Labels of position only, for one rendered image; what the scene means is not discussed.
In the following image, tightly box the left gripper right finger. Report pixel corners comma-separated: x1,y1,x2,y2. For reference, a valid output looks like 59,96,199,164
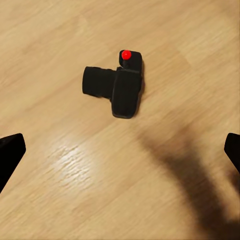
224,133,240,173

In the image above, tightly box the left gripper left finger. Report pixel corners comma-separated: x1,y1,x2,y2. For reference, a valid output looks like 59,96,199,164
0,133,26,193

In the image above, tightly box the digital camera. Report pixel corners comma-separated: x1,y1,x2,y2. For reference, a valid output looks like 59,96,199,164
82,50,143,119

